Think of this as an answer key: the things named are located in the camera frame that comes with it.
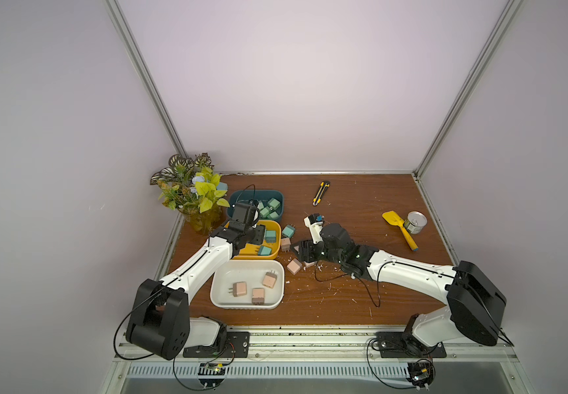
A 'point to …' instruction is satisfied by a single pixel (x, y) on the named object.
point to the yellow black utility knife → (323, 185)
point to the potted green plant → (191, 186)
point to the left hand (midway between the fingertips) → (258, 227)
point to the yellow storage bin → (250, 251)
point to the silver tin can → (415, 222)
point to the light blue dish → (222, 186)
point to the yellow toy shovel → (394, 219)
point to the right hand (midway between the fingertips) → (295, 241)
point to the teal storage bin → (242, 196)
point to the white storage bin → (248, 284)
